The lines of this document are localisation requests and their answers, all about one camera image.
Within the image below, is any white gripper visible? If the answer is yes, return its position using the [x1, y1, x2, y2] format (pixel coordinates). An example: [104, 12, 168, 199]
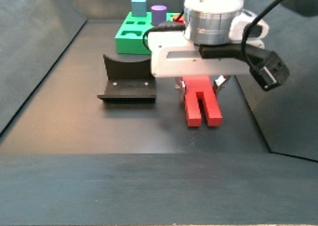
[148, 32, 249, 93]

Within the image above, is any red slotted double-square block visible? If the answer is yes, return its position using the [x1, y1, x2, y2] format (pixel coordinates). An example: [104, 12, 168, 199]
[183, 76, 221, 127]

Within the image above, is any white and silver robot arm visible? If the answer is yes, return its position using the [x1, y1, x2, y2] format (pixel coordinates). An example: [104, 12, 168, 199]
[147, 0, 268, 90]

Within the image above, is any green peg board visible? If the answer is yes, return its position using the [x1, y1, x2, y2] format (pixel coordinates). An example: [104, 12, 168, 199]
[114, 11, 187, 56]

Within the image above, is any teal square peg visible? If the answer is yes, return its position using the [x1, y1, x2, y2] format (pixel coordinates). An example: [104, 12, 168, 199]
[131, 0, 147, 17]

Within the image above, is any black curved stand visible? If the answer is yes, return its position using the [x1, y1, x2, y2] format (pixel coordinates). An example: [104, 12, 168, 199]
[97, 55, 156, 103]

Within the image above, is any red cylinder peg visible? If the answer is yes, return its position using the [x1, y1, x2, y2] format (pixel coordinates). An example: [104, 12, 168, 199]
[172, 13, 184, 23]

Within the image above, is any purple cylinder peg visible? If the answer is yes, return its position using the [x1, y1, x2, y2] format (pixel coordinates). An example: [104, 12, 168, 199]
[149, 5, 167, 26]

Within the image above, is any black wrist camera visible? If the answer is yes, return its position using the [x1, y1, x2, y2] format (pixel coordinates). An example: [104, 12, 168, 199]
[199, 44, 290, 91]

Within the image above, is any black cable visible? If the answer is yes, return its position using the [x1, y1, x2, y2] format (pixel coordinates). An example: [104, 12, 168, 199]
[141, 0, 302, 70]

